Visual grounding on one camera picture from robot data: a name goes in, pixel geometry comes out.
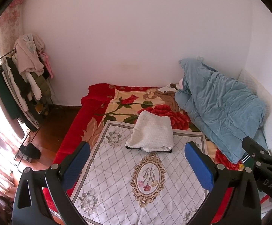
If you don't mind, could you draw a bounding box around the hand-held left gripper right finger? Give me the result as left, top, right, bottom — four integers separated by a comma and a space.
184, 141, 262, 225

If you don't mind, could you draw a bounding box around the brown plush toy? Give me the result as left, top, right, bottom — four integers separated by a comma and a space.
35, 103, 49, 116

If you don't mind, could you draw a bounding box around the black folded garment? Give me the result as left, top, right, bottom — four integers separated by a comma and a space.
125, 145, 174, 153

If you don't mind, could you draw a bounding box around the pink floral curtain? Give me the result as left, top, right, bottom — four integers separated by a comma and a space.
0, 0, 25, 193

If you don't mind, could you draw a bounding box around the red floral blanket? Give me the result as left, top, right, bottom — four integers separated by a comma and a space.
43, 83, 268, 216

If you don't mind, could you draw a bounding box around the green garment with white stripes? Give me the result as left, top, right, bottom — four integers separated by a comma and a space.
241, 154, 255, 167

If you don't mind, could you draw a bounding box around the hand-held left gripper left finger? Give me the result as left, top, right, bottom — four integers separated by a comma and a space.
12, 141, 91, 225

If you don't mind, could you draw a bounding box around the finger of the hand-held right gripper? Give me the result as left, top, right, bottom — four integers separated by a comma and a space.
242, 136, 271, 167

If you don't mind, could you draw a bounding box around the pink plush toy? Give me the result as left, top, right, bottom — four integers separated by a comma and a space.
39, 53, 54, 79

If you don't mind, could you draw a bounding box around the white fluffy jacket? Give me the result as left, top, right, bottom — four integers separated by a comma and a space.
125, 110, 175, 153

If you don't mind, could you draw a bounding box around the black cloth heap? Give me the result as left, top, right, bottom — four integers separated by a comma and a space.
19, 144, 41, 160

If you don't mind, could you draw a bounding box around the blue quilt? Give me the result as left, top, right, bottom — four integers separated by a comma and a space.
175, 58, 266, 164

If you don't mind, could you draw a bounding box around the cream fleece garment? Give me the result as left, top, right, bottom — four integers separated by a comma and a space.
14, 34, 45, 77

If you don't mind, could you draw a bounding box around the white diamond-print sheet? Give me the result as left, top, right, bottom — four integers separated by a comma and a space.
70, 119, 211, 225

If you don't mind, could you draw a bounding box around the metal clothes rack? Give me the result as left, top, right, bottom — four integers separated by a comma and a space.
0, 48, 55, 167

